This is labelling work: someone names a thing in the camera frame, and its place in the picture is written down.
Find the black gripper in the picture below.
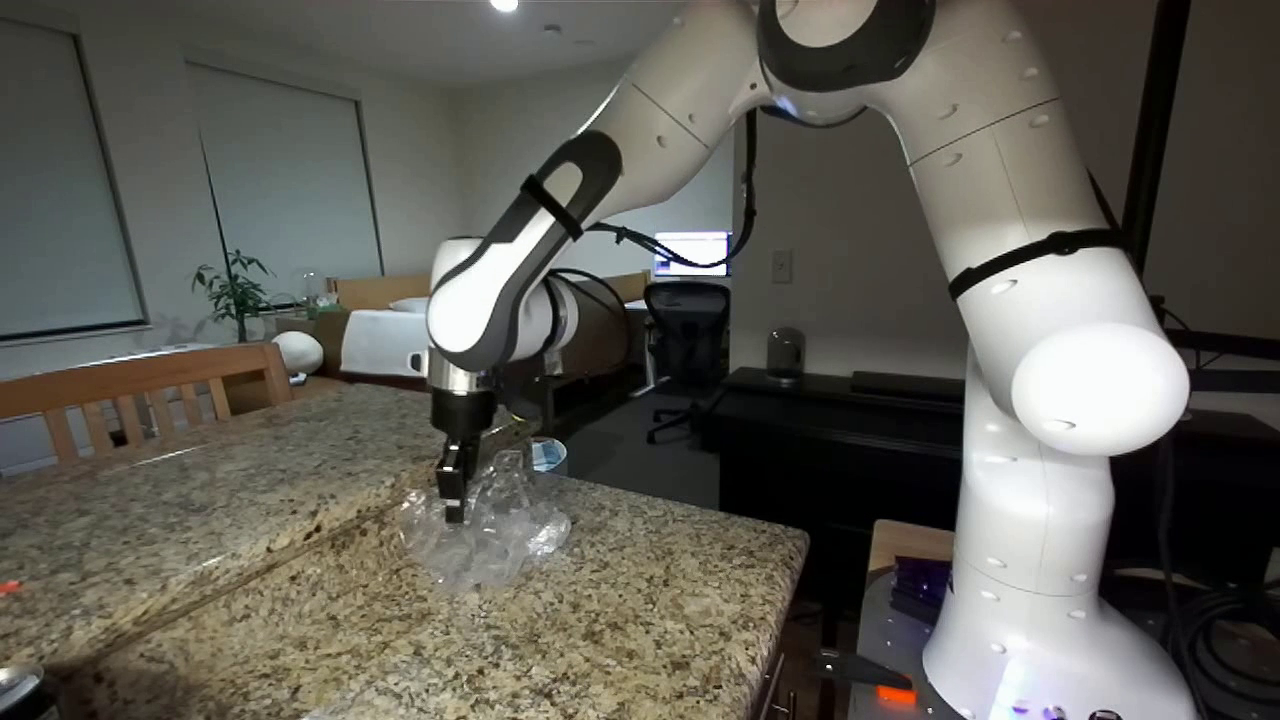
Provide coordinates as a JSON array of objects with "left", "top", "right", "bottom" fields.
[{"left": 436, "top": 390, "right": 497, "bottom": 523}]

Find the clear plastic bag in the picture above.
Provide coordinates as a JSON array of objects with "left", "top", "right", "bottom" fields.
[{"left": 397, "top": 444, "right": 573, "bottom": 591}]

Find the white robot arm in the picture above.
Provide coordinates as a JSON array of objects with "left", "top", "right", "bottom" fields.
[{"left": 428, "top": 0, "right": 1200, "bottom": 720}]

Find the white round object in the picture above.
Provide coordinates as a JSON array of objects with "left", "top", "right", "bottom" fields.
[{"left": 274, "top": 332, "right": 323, "bottom": 377}]

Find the black office chair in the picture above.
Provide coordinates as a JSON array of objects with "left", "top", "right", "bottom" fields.
[{"left": 644, "top": 280, "right": 733, "bottom": 439}]

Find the green potted plant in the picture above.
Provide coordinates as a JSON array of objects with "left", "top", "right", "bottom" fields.
[{"left": 192, "top": 247, "right": 267, "bottom": 339}]

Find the lit computer monitor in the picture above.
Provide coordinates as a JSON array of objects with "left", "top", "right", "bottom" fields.
[{"left": 653, "top": 230, "right": 728, "bottom": 280}]

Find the black low cabinet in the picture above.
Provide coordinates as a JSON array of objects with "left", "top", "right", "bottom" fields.
[{"left": 696, "top": 369, "right": 1280, "bottom": 587}]

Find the wooden chair back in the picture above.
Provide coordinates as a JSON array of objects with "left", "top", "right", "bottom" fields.
[{"left": 0, "top": 342, "right": 288, "bottom": 468}]

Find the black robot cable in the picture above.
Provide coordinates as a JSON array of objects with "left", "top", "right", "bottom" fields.
[{"left": 586, "top": 102, "right": 764, "bottom": 274}]

